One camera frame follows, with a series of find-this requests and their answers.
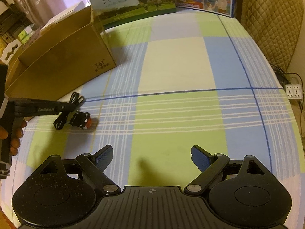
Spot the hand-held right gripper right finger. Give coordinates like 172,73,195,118
183,145,273,195

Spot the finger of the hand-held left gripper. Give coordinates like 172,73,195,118
10,98,72,114

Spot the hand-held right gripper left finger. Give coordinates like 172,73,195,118
39,145,121,195

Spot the black cable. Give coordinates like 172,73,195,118
53,91,86,131

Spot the black toy car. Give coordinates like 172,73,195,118
69,111,93,130

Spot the brown cardboard box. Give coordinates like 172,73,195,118
5,5,117,102

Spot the person's left hand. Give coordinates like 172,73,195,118
0,120,27,156

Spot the plaid tablecloth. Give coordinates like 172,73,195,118
10,11,299,189

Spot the pile of pastel tissue packs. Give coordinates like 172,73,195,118
18,25,41,44

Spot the dark metal rack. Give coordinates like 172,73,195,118
0,0,31,46

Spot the white flat box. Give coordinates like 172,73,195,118
40,1,92,32

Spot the white power strip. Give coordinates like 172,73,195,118
285,83,301,100

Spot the green milk carton box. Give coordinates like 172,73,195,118
83,0,177,29

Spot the quilted beige chair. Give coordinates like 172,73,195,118
236,0,303,74

